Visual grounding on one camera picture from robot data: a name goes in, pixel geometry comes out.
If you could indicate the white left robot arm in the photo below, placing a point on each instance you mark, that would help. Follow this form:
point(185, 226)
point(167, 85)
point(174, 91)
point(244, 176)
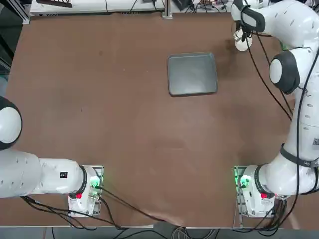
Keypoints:
point(49, 179)

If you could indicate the clear glass measuring cup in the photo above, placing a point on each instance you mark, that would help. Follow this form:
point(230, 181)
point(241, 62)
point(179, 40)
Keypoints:
point(238, 35)

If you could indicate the black comb-shaped rack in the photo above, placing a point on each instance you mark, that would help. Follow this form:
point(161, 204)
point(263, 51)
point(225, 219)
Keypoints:
point(54, 3)

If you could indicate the aluminium frame post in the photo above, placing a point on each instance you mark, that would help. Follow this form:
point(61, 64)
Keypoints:
point(167, 10)

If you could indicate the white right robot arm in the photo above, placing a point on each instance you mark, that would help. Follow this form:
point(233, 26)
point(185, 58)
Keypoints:
point(299, 25)

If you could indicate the grey-teal plastic tray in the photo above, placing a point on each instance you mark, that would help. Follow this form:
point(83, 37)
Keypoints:
point(192, 74)

